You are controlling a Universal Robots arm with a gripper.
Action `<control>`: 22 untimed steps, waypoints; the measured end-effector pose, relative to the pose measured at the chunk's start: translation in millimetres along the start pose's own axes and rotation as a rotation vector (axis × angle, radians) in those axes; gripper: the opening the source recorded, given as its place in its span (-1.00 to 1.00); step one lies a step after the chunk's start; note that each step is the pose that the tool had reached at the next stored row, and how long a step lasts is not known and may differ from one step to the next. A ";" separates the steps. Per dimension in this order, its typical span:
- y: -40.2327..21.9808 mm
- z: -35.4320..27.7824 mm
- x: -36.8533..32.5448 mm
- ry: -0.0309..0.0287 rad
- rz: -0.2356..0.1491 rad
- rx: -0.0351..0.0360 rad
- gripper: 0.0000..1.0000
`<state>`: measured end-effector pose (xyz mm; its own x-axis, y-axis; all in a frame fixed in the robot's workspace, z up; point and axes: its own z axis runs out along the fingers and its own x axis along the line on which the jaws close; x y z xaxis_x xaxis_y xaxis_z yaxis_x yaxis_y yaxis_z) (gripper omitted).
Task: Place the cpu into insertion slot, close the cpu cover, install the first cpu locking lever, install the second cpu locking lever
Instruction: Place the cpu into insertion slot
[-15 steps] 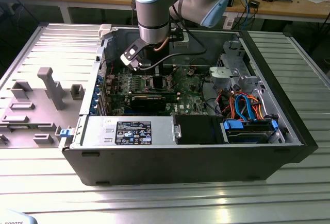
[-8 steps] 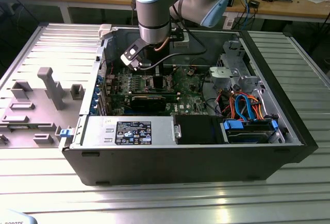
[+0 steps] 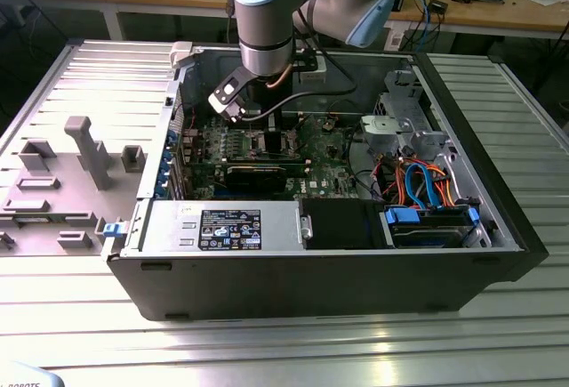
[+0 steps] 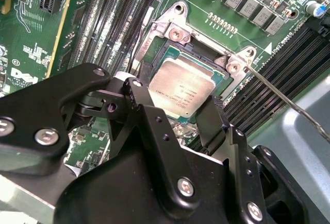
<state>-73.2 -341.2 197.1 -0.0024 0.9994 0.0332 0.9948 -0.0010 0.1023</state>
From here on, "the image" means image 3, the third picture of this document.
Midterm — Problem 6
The CPU socket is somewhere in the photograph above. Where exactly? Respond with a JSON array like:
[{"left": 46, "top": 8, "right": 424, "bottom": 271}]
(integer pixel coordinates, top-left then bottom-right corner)
[{"left": 246, "top": 130, "right": 300, "bottom": 157}]

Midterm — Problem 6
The black graphics card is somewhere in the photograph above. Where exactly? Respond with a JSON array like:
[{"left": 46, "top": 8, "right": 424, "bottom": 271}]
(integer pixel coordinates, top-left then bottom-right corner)
[{"left": 224, "top": 162, "right": 288, "bottom": 196}]

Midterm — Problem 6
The pale grey case latch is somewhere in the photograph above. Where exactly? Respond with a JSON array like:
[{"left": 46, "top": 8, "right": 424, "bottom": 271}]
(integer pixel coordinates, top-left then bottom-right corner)
[{"left": 171, "top": 41, "right": 204, "bottom": 69}]

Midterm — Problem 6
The green motherboard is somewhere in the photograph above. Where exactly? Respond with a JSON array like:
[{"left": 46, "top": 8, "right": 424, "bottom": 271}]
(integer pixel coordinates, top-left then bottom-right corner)
[{"left": 184, "top": 113, "right": 373, "bottom": 205}]

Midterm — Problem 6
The white labelled box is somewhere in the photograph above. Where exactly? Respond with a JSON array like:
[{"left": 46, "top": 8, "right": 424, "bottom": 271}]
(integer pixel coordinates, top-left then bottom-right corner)
[{"left": 384, "top": 28, "right": 406, "bottom": 51}]

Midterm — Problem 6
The metal drive cage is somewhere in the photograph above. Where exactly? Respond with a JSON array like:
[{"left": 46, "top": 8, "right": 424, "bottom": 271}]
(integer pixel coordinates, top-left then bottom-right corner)
[{"left": 359, "top": 69, "right": 451, "bottom": 159}]

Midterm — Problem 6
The grey power supply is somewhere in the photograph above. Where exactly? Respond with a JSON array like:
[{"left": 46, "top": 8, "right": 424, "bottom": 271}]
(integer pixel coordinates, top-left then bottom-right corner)
[{"left": 119, "top": 199, "right": 312, "bottom": 255}]

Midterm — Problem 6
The black PC case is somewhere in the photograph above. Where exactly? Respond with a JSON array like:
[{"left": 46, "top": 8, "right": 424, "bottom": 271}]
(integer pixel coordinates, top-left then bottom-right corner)
[{"left": 100, "top": 42, "right": 550, "bottom": 322}]

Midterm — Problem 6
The blue plastic latch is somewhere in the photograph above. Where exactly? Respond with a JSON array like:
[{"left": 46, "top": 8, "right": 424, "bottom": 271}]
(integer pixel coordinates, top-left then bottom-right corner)
[{"left": 102, "top": 222, "right": 127, "bottom": 241}]

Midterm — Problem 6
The grey parts rack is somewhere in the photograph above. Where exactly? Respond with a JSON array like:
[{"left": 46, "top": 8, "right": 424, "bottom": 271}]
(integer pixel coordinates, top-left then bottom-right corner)
[{"left": 0, "top": 115, "right": 150, "bottom": 258}]

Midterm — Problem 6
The hard disk in blue carrier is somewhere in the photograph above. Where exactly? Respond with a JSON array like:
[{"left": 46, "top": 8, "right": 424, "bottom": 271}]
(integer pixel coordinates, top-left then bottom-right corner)
[{"left": 384, "top": 206, "right": 481, "bottom": 249}]

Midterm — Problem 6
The copper coloured cable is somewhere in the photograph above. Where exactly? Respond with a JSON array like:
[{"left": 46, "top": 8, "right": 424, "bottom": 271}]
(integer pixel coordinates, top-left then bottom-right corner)
[{"left": 265, "top": 64, "right": 294, "bottom": 92}]

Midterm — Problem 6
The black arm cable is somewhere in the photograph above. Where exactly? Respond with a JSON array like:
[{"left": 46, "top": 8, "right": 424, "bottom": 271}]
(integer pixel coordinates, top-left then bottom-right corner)
[{"left": 242, "top": 4, "right": 358, "bottom": 120}]

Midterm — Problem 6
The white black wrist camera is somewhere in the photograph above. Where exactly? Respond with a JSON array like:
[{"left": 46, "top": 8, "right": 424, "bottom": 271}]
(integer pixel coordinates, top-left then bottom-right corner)
[
  {"left": 207, "top": 68, "right": 248, "bottom": 124},
  {"left": 292, "top": 47, "right": 329, "bottom": 85}
]

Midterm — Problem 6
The thin red wire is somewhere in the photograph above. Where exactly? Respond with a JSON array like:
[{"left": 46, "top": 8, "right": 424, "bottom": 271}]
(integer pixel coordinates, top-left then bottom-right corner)
[{"left": 174, "top": 101, "right": 199, "bottom": 133}]

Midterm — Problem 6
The orange wire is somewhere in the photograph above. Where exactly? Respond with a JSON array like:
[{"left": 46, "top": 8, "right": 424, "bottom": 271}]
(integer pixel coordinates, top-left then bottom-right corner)
[
  {"left": 376, "top": 158, "right": 408, "bottom": 206},
  {"left": 437, "top": 167, "right": 462, "bottom": 209}
]

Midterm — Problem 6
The blue cable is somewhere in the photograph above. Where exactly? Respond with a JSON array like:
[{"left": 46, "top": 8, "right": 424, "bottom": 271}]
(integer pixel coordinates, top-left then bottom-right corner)
[{"left": 422, "top": 0, "right": 440, "bottom": 40}]

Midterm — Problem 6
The blue wire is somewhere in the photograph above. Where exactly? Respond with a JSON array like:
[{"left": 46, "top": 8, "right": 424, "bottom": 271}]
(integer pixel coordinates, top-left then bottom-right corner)
[{"left": 404, "top": 160, "right": 444, "bottom": 214}]

